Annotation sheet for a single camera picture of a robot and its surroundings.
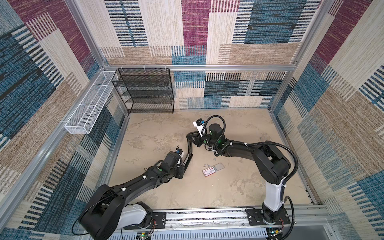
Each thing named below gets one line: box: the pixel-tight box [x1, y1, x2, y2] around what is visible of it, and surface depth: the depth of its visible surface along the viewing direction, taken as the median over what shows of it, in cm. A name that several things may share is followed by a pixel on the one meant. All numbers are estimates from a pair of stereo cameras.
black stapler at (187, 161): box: [182, 152, 194, 173], surface depth 94 cm
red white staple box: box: [202, 166, 216, 178], surface depth 90 cm
